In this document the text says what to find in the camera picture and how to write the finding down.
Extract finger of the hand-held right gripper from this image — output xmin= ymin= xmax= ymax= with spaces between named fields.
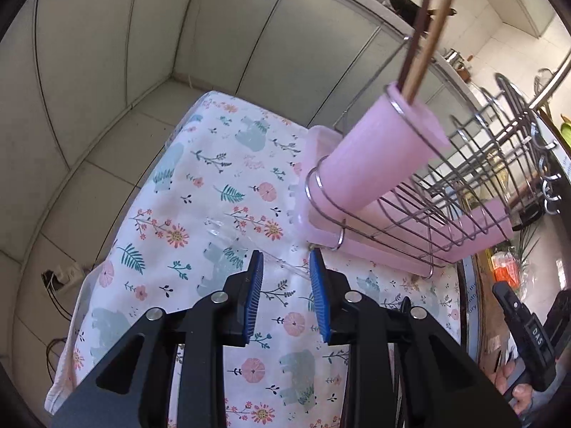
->
xmin=492 ymin=281 xmax=531 ymax=337

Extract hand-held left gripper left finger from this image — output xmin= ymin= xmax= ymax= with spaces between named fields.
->
xmin=51 ymin=250 xmax=265 ymax=428

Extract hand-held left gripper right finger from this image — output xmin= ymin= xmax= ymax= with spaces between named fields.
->
xmin=309 ymin=249 xmax=520 ymax=428

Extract clear plastic utensil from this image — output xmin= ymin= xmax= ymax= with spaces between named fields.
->
xmin=204 ymin=216 xmax=309 ymax=279

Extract metal wire utensil rack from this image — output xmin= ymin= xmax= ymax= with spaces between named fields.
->
xmin=304 ymin=36 xmax=560 ymax=279

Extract dark brown chopstick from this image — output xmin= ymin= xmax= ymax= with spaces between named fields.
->
xmin=397 ymin=0 xmax=440 ymax=92

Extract wooden chopsticks and utensils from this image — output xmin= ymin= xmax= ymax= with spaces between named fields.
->
xmin=404 ymin=0 xmax=462 ymax=103

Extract person's right hand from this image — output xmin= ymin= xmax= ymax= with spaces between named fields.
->
xmin=488 ymin=357 xmax=542 ymax=417

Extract cardboard sheet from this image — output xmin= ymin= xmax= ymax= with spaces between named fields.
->
xmin=468 ymin=250 xmax=518 ymax=366

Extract orange packet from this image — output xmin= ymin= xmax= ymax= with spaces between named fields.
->
xmin=491 ymin=252 xmax=522 ymax=288

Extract green onions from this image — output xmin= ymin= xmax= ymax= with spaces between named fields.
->
xmin=509 ymin=218 xmax=542 ymax=277

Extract pink plastic drip tray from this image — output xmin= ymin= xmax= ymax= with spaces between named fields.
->
xmin=289 ymin=125 xmax=460 ymax=277

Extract floral printed cloth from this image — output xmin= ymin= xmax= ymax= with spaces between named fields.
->
xmin=45 ymin=90 xmax=462 ymax=428

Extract white power strip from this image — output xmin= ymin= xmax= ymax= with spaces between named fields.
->
xmin=41 ymin=262 xmax=92 ymax=288

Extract grey kitchen counter cabinets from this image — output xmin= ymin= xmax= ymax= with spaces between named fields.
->
xmin=4 ymin=0 xmax=474 ymax=179

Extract black open wok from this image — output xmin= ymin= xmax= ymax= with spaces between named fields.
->
xmin=388 ymin=0 xmax=458 ymax=23

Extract black power cable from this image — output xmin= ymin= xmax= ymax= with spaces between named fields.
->
xmin=42 ymin=276 xmax=77 ymax=379

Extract wire strainer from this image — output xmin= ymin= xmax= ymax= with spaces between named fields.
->
xmin=533 ymin=68 xmax=558 ymax=99

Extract upper wall cabinet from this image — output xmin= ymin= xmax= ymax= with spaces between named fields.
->
xmin=468 ymin=0 xmax=556 ymax=39

